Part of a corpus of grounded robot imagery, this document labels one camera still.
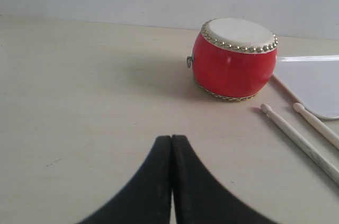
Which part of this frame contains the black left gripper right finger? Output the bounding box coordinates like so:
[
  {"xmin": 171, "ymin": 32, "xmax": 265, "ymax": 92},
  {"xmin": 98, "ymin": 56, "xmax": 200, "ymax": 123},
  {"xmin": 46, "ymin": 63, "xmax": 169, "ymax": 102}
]
[{"xmin": 171, "ymin": 135, "xmax": 274, "ymax": 224}]

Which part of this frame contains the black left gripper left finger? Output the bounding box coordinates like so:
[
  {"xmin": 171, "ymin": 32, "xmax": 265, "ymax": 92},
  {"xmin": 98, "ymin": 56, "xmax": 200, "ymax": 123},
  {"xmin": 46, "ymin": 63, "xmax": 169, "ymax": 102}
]
[{"xmin": 80, "ymin": 136, "xmax": 172, "ymax": 223}]

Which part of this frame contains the wooden drumstick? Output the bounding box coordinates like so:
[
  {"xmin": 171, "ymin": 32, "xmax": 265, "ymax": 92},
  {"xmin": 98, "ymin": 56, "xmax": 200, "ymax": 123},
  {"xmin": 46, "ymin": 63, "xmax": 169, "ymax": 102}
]
[
  {"xmin": 293, "ymin": 103, "xmax": 339, "ymax": 149},
  {"xmin": 260, "ymin": 104, "xmax": 338, "ymax": 185}
]

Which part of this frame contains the small red drum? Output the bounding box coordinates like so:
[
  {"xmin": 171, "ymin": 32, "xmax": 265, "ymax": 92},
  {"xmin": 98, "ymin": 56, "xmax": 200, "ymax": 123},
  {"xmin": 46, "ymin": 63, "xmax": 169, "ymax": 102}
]
[{"xmin": 186, "ymin": 17, "xmax": 278, "ymax": 101}]

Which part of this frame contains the white plastic tray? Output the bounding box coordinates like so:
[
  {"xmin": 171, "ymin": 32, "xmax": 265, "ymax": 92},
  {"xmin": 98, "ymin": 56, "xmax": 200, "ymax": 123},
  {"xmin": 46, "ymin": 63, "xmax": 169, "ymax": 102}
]
[{"xmin": 273, "ymin": 55, "xmax": 338, "ymax": 120}]

